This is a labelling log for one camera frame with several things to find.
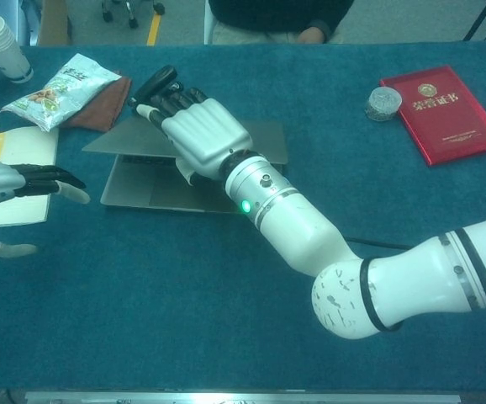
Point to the small clear round container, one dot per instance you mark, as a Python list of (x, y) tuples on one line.
[(382, 105)]

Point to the white nut snack bag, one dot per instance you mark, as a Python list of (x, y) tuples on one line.
[(58, 92)]

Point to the black stapler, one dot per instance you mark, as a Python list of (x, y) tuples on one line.
[(159, 80)]

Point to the yellow white Lexicon notebook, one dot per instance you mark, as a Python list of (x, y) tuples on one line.
[(24, 143)]

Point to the seated person in dark top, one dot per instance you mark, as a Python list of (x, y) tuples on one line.
[(268, 12)]

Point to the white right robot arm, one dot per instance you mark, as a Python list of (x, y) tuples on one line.
[(302, 227)]

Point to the aluminium profile rail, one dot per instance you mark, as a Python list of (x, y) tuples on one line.
[(243, 397)]

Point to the brown cardboard box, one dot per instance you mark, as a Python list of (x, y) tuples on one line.
[(51, 21)]

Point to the silver Apple laptop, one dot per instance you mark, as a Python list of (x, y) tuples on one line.
[(142, 193)]

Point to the black tripod leg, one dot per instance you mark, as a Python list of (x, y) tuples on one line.
[(480, 21)]

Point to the brown leather pouch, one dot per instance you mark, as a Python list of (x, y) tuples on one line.
[(104, 109)]

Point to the white chair frame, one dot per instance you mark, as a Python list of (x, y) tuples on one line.
[(208, 31)]

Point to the blue felt table cloth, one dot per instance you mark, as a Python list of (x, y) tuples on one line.
[(184, 328)]

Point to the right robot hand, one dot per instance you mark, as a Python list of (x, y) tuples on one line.
[(209, 130)]

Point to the red certificate folder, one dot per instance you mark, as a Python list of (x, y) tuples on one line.
[(449, 126)]

